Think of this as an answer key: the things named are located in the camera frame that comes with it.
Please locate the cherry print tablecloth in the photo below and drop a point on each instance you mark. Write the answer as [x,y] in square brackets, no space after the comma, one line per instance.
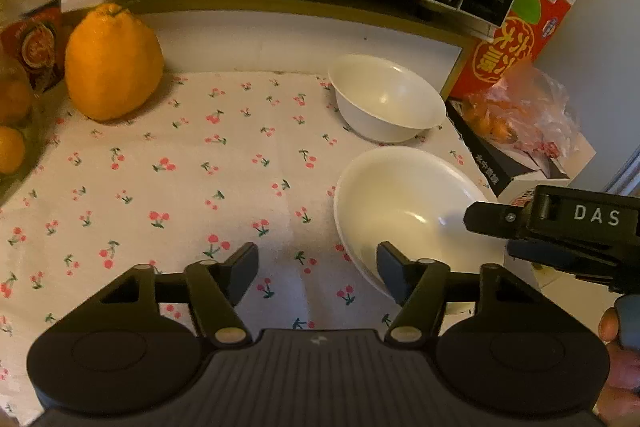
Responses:
[217,160]

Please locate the black and white carton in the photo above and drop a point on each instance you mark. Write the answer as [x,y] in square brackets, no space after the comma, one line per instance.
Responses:
[513,175]

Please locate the small white bowl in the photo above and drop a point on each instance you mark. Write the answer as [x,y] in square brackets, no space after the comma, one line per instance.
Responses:
[382,101]

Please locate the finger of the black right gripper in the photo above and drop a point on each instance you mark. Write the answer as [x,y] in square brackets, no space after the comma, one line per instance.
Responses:
[491,219]

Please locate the person's right hand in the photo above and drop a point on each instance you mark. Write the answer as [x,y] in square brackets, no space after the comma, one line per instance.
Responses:
[618,403]

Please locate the red fruit gift box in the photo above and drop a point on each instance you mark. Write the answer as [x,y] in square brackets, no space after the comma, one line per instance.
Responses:
[524,33]

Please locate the large orange citrus on table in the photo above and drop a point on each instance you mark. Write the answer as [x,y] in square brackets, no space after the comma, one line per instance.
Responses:
[113,63]

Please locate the red labelled tin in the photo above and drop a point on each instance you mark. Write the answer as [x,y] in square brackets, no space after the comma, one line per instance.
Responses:
[35,40]

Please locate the glass jar with tangerines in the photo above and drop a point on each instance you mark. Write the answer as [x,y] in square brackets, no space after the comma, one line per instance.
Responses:
[20,126]

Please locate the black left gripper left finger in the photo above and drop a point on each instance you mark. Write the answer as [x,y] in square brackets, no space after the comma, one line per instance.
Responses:
[215,289]

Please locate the medium white bowl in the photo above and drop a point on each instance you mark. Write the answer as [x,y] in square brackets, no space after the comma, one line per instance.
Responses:
[414,200]

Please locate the plastic bag of fruit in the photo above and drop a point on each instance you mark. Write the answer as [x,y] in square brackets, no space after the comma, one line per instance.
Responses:
[525,110]

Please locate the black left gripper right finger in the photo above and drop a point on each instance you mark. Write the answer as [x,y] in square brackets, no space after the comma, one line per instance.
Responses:
[418,287]

